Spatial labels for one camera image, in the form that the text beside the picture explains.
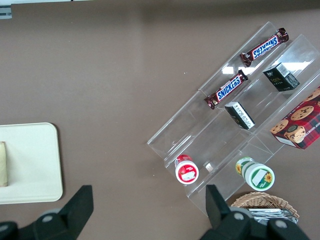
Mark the brown Snickers bar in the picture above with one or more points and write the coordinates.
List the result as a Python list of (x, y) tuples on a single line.
[(228, 88), (265, 47)]

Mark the small black carton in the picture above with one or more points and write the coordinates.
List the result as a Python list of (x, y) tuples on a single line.
[(281, 77), (240, 115)]

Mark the red lid white cup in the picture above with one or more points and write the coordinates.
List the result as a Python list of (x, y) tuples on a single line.
[(186, 171)]

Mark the red tartan cookie box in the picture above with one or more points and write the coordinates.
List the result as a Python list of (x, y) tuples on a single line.
[(300, 122)]

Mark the grey block at table edge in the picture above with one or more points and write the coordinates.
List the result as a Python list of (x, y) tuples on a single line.
[(5, 13)]

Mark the green lid sunflower cup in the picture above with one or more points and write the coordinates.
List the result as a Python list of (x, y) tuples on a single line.
[(257, 175)]

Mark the light tan wicker basket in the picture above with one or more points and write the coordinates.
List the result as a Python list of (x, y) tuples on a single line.
[(260, 198)]

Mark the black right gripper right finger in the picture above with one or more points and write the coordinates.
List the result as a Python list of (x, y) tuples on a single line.
[(220, 215)]

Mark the triangular sandwich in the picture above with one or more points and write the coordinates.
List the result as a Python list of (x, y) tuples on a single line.
[(3, 163)]

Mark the aluminium foil tray stack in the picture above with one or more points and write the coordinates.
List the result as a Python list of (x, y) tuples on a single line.
[(272, 213)]

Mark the beige rectangular tray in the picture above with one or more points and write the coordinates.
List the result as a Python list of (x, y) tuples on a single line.
[(35, 162)]

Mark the clear acrylic stepped stand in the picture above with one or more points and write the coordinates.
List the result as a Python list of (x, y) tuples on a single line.
[(200, 135)]

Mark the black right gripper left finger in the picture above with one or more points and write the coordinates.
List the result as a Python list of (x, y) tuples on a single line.
[(75, 212)]

